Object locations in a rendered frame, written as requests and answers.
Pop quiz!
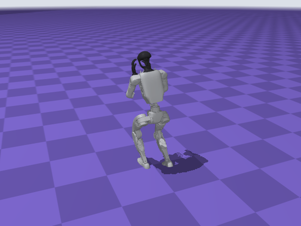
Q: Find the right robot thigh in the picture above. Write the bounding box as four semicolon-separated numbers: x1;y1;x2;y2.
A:
153;111;170;140

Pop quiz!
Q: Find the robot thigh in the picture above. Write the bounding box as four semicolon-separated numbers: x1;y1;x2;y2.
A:
132;114;151;139
153;111;170;140

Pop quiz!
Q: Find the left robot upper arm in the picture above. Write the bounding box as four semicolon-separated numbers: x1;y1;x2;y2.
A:
127;75;140;98

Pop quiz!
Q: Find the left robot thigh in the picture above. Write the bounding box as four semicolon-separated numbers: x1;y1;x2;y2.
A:
132;114;151;139

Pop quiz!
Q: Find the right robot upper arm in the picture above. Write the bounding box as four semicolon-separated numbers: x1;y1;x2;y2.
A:
159;70;168;92

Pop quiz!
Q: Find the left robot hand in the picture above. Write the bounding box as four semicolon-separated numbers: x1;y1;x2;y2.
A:
132;59;138;75

